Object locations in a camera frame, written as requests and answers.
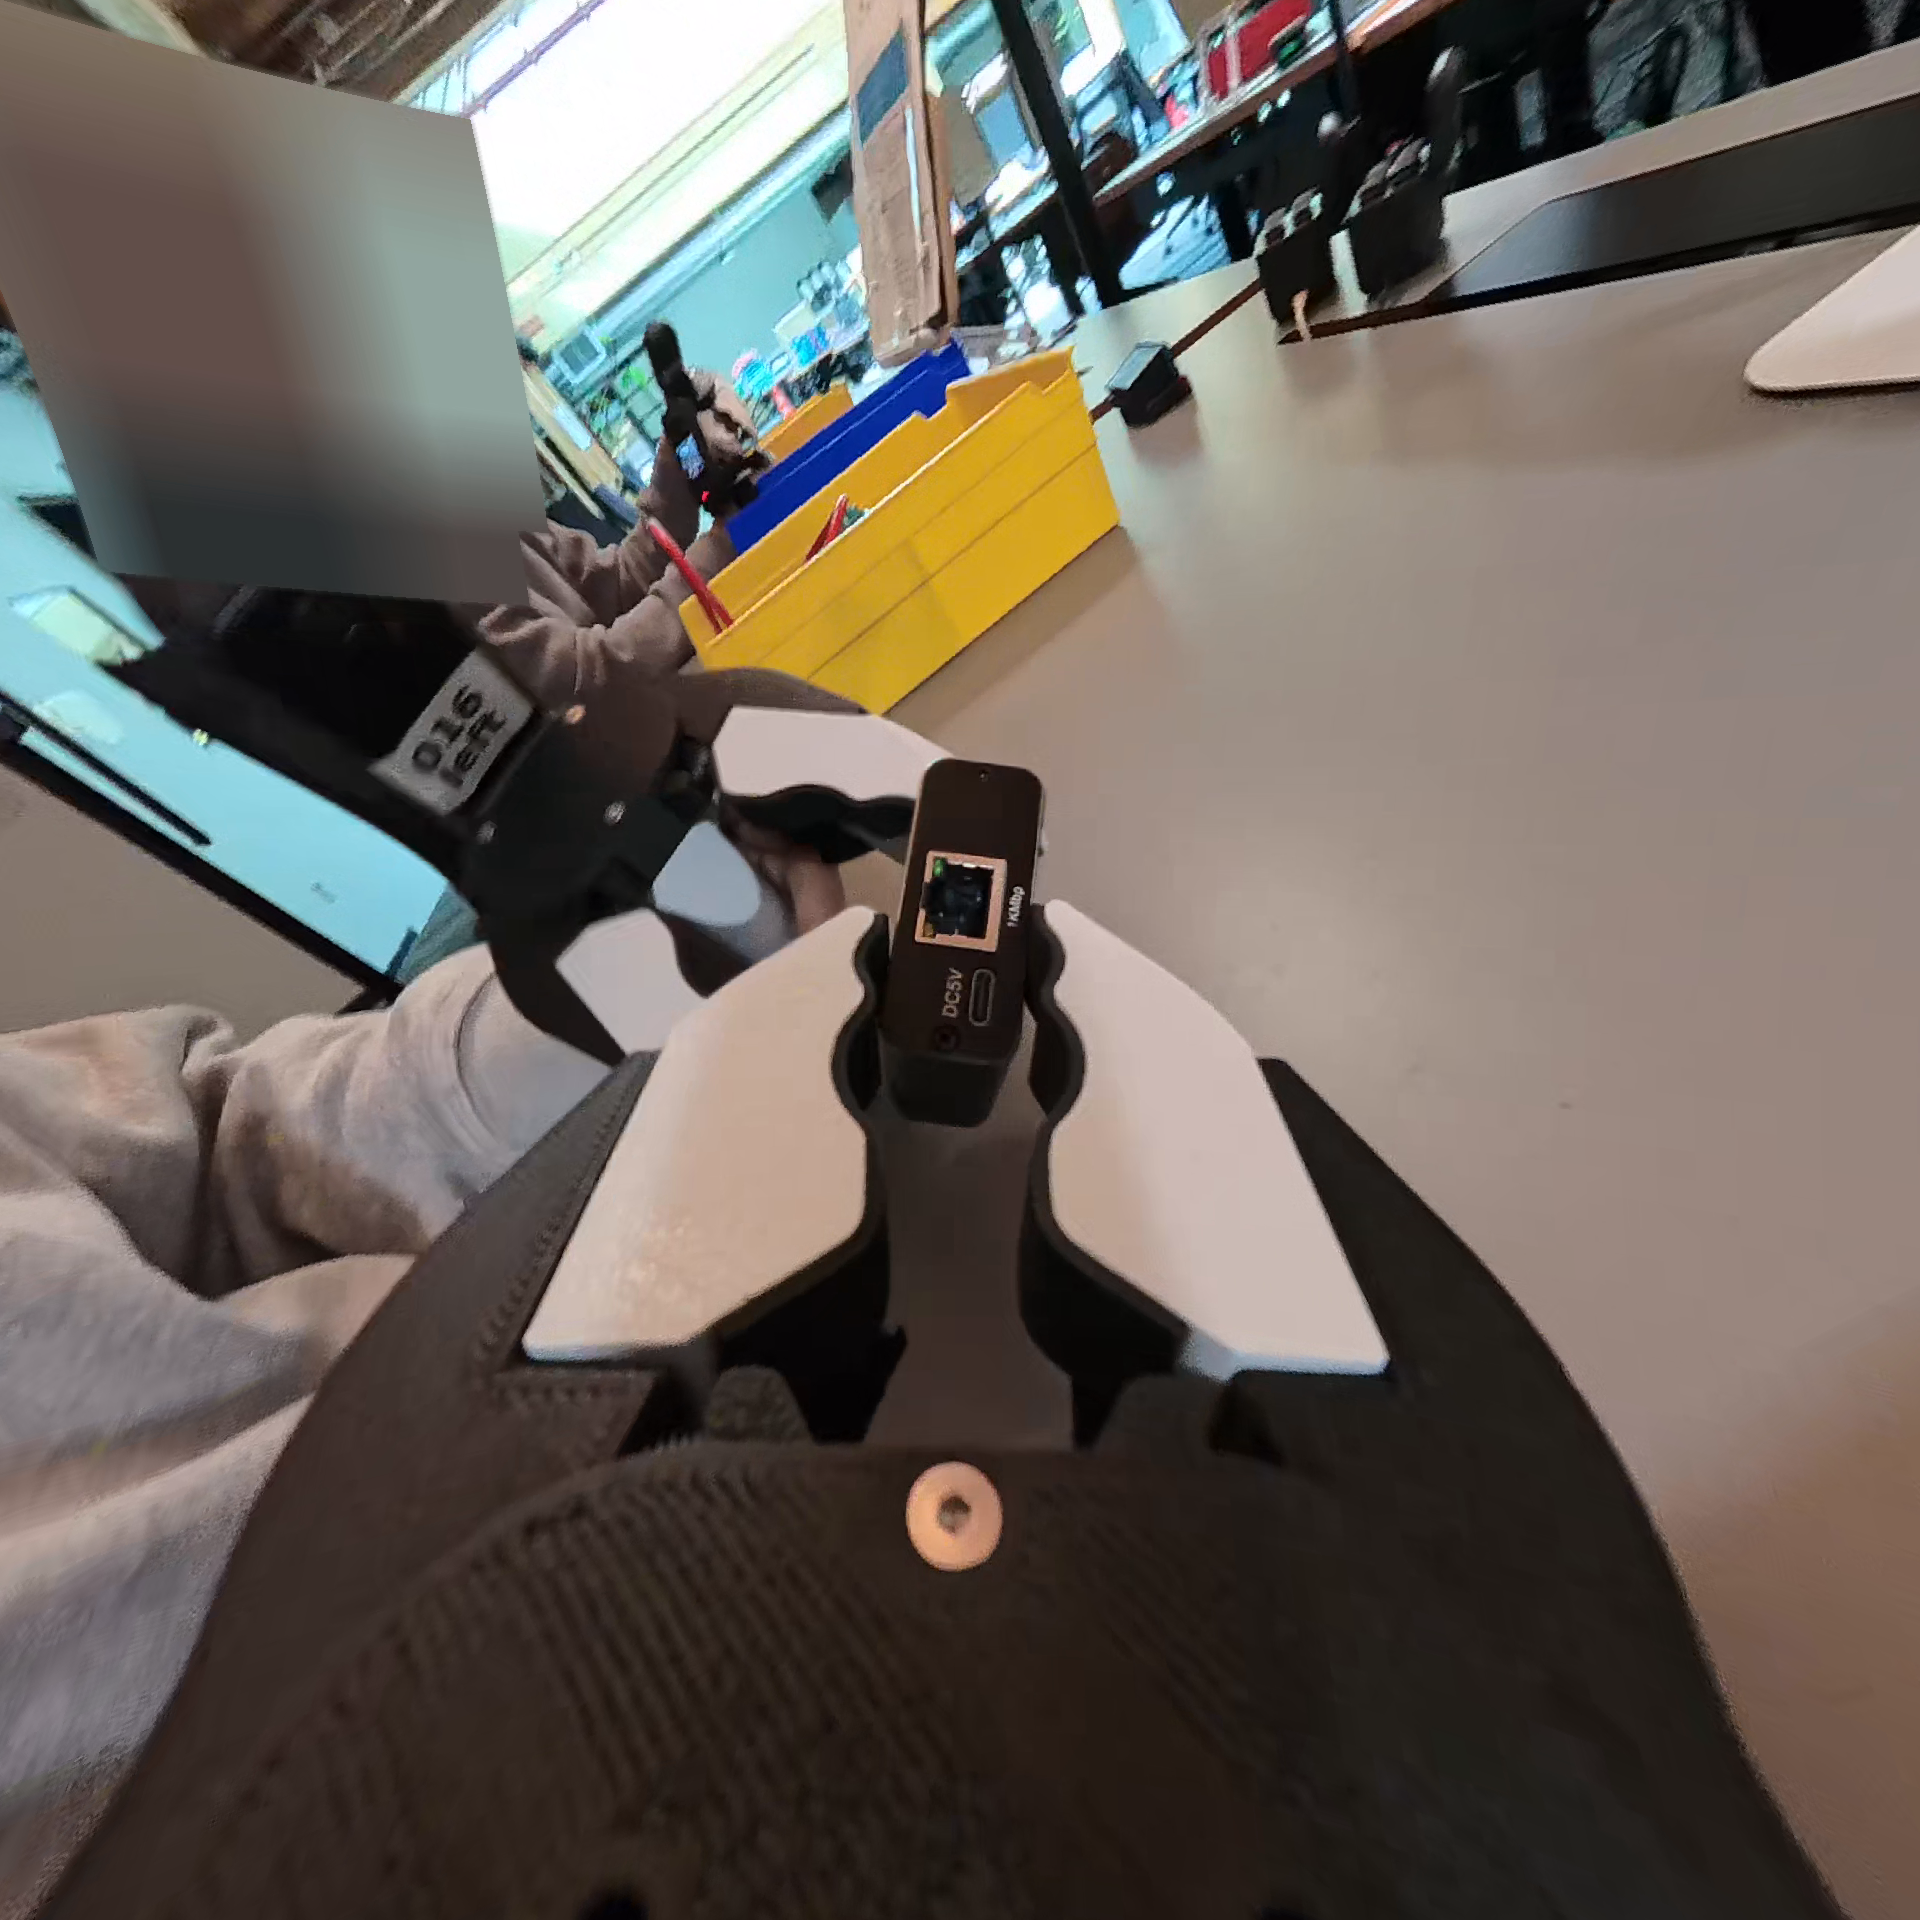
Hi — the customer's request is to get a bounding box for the black steel column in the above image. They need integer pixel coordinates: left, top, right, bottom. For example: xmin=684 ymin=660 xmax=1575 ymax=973
xmin=988 ymin=0 xmax=1125 ymax=309

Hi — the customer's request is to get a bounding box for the blue plastic bin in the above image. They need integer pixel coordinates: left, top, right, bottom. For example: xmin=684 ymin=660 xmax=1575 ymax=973
xmin=725 ymin=342 xmax=974 ymax=555

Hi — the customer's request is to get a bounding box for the white laptop stand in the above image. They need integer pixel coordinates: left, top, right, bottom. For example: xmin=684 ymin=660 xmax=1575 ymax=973
xmin=1742 ymin=225 xmax=1920 ymax=400

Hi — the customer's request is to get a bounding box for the tall brown cardboard box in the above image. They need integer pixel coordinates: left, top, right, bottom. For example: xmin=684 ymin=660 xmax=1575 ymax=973
xmin=842 ymin=0 xmax=962 ymax=369

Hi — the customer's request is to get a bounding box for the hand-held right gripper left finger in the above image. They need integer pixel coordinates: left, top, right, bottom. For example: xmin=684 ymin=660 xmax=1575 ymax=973
xmin=519 ymin=902 xmax=891 ymax=1372

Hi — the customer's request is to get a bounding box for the person's left forearm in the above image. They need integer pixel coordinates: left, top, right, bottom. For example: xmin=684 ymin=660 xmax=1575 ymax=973
xmin=181 ymin=946 xmax=602 ymax=1290

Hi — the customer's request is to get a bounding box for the small black charger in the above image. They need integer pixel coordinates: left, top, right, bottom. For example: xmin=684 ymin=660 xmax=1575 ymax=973
xmin=1104 ymin=342 xmax=1195 ymax=428

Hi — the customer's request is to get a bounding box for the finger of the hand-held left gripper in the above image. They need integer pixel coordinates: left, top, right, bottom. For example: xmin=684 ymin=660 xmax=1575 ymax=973
xmin=712 ymin=708 xmax=954 ymax=863

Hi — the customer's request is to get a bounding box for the yellow plastic bin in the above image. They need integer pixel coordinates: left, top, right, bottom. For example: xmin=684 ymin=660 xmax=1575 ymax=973
xmin=677 ymin=350 xmax=1122 ymax=715

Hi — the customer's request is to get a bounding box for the person's left hand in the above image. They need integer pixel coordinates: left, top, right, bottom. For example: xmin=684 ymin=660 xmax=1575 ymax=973
xmin=758 ymin=845 xmax=848 ymax=940

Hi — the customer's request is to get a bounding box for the black network adapter box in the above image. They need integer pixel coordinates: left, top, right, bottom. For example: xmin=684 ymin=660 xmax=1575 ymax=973
xmin=877 ymin=758 xmax=1047 ymax=1130

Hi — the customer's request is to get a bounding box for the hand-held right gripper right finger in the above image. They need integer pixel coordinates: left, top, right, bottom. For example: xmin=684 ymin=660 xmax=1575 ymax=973
xmin=1021 ymin=899 xmax=1391 ymax=1385

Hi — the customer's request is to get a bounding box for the black dock block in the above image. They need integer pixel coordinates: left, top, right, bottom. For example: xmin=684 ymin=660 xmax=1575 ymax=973
xmin=1257 ymin=186 xmax=1341 ymax=323
xmin=1345 ymin=142 xmax=1448 ymax=293

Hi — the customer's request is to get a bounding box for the red ethernet cable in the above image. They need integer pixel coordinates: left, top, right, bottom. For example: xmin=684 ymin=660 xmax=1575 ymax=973
xmin=644 ymin=493 xmax=855 ymax=630

